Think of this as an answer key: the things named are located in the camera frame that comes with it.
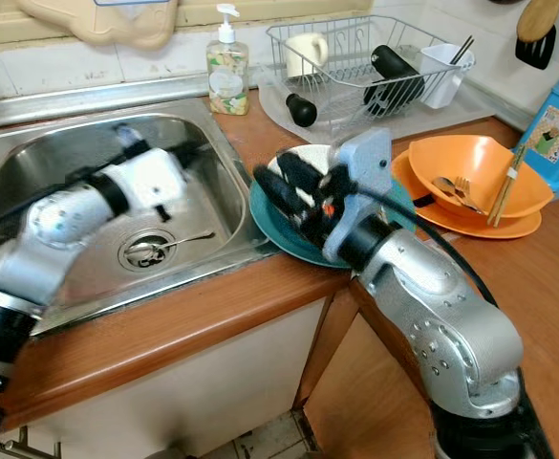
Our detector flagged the metal sink strainer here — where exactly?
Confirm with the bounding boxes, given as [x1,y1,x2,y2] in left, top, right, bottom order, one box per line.
[119,229,177,272]

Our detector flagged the black insulated bottle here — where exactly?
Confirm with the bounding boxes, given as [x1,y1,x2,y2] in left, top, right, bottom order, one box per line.
[362,43,426,119]

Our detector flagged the white bowl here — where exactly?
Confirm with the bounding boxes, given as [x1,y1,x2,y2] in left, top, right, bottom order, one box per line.
[264,142,348,231]

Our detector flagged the white utensil holder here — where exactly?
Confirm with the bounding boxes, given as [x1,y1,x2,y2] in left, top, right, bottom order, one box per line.
[419,41,472,109]

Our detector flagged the teal plate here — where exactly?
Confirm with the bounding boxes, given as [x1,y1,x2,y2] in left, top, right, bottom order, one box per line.
[247,157,419,272]

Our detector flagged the brown wooden cabinet panel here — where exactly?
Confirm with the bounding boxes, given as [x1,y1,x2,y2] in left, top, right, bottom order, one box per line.
[292,286,439,459]

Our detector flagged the translucent drain tray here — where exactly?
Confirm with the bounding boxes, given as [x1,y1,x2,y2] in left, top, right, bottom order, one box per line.
[254,68,515,145]

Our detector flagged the small black round utensil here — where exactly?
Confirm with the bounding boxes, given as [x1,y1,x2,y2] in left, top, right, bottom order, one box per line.
[285,92,319,129]

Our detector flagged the blue printed box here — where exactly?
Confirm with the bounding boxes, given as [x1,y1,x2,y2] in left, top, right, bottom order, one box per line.
[515,61,559,176]

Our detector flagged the dark chopsticks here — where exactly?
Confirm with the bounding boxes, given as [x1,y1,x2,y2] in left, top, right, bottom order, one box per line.
[450,34,477,67]

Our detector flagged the floral label hand soap bottle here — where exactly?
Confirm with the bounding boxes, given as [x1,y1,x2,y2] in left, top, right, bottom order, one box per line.
[204,4,250,117]

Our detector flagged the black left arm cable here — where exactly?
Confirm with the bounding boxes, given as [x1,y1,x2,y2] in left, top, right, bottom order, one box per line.
[0,175,119,240]

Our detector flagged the beige hanging cloth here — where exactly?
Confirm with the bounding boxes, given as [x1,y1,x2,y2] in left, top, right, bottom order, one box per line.
[15,0,181,52]

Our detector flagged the wooden chopsticks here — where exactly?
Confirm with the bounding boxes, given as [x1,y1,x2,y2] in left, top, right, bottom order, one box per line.
[485,142,526,230]

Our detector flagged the cream mug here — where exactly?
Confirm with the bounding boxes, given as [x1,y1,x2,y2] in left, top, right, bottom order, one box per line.
[283,31,331,80]

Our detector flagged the metal spoon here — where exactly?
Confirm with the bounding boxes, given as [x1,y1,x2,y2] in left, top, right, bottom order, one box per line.
[125,231,217,268]

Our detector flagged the black wooden spatula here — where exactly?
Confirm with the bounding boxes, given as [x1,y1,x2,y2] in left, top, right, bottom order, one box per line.
[514,0,559,71]

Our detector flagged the metal fork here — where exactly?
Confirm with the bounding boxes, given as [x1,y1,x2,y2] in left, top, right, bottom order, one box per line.
[431,174,493,217]

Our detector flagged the white cabinet door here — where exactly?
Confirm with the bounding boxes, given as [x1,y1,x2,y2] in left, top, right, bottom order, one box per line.
[20,295,329,459]

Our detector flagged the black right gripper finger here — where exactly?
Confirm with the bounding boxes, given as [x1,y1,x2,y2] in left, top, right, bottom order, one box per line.
[281,150,338,198]
[252,164,324,227]

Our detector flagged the orange bowl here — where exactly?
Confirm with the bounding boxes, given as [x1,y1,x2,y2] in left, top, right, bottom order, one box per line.
[407,133,556,222]

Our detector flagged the orange plate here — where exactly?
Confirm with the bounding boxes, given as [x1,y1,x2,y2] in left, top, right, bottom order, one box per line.
[390,150,546,242]

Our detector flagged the wire dish rack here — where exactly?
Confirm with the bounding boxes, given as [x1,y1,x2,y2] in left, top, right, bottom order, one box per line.
[264,13,477,121]

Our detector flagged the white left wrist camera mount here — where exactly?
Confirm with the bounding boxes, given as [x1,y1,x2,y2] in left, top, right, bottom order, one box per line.
[116,147,190,217]

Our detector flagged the stainless steel double sink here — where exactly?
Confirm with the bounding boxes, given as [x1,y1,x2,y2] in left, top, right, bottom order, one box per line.
[0,95,271,337]

